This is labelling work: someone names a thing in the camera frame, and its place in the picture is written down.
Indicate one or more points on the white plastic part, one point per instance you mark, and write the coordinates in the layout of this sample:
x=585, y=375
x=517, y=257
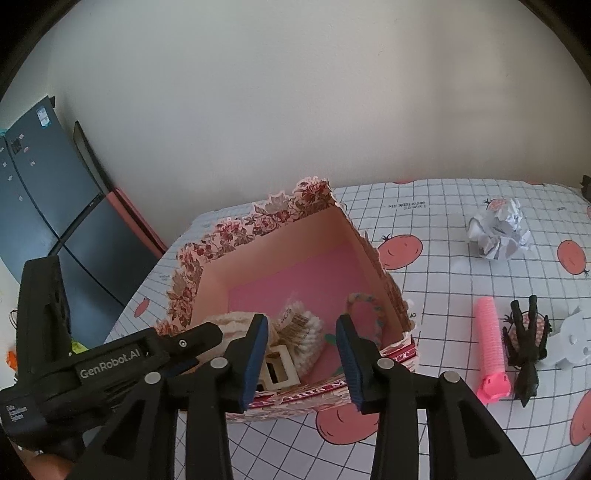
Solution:
x=572, y=341

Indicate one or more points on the desktop with checkered tomato cloth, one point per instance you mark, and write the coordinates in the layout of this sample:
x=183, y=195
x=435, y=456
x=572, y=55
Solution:
x=438, y=286

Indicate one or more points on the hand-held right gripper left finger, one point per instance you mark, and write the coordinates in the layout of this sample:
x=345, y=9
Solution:
x=256, y=364

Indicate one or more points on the white paper ball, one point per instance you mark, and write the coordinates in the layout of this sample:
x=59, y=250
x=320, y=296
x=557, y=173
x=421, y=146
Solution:
x=498, y=230

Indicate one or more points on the floral cardboard box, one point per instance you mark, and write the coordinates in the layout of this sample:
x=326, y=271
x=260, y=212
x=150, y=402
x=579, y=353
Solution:
x=277, y=258

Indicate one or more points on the bag of cotton swabs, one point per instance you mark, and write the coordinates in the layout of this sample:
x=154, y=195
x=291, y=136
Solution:
x=302, y=337

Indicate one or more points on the beige woven belt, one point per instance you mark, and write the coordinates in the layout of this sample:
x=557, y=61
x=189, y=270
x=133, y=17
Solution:
x=231, y=323

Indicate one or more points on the black power adapter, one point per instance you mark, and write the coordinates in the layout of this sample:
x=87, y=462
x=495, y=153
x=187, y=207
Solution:
x=586, y=187

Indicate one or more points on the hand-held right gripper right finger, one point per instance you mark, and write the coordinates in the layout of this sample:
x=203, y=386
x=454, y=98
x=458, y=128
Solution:
x=348, y=364

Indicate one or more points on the pink hair roller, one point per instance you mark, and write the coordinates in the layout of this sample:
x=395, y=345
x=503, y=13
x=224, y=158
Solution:
x=490, y=341

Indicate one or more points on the dark blue refrigerator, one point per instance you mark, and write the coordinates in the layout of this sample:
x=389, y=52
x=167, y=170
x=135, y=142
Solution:
x=41, y=194

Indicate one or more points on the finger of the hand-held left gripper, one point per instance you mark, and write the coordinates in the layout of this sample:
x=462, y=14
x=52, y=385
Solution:
x=184, y=369
x=194, y=339

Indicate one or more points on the pink flat board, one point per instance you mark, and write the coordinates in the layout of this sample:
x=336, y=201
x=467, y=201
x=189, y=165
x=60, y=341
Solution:
x=134, y=217

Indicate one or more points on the person's left hand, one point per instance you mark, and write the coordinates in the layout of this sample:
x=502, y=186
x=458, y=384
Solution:
x=51, y=468

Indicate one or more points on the orange small items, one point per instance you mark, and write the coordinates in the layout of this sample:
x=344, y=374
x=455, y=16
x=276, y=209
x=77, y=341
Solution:
x=12, y=360

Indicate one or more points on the black action figure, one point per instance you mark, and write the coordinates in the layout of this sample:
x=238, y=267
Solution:
x=526, y=350

